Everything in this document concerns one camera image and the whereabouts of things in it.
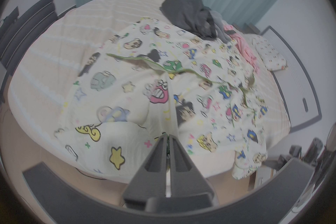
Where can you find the dark grey garment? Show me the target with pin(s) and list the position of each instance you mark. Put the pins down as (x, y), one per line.
(229, 31)

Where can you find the white printed pillow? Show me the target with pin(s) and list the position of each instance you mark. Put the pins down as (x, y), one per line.
(270, 55)

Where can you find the pink garment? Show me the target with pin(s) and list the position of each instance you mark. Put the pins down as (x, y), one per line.
(246, 52)

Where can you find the white printed pyjama top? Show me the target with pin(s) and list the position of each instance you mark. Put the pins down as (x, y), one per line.
(126, 118)

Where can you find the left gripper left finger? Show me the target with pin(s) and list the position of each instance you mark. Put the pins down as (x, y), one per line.
(136, 188)

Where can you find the black chest of drawers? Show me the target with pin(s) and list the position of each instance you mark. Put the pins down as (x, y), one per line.
(28, 26)

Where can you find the black garment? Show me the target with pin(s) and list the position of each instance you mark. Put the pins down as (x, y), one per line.
(189, 15)

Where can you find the bed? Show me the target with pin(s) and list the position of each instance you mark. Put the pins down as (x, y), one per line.
(52, 41)

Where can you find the grey knit garment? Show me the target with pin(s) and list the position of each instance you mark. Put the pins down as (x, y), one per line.
(219, 23)

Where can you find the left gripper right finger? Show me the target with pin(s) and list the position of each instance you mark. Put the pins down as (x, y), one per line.
(199, 186)

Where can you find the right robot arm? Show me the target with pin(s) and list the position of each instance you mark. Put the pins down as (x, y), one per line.
(315, 149)

